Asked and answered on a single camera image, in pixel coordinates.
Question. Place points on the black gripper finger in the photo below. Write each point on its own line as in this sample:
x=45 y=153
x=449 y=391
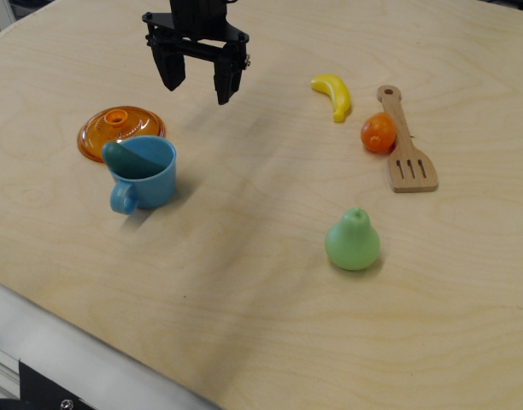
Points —
x=232 y=60
x=170 y=63

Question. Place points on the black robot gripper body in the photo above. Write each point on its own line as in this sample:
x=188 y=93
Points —
x=195 y=21

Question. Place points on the dark green toy cucumber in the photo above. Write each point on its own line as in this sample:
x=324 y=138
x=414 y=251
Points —
x=128 y=164

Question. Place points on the blue plastic cup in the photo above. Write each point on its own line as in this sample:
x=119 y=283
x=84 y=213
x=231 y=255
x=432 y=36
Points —
x=129 y=195

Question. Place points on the orange transparent pot lid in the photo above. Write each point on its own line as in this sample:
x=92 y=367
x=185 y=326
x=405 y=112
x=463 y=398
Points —
x=116 y=125

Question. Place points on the yellow toy banana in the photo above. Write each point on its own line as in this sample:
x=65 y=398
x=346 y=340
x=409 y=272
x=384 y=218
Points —
x=334 y=87

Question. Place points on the orange toy fruit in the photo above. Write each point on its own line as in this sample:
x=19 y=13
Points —
x=378 y=133

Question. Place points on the wooden slotted spatula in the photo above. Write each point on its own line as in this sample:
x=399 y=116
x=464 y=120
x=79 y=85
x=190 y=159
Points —
x=409 y=170

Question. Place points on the green toy pear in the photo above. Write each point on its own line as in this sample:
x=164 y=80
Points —
x=352 y=243

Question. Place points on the black metal corner bracket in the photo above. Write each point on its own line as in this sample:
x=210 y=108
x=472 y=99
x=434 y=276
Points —
x=43 y=393

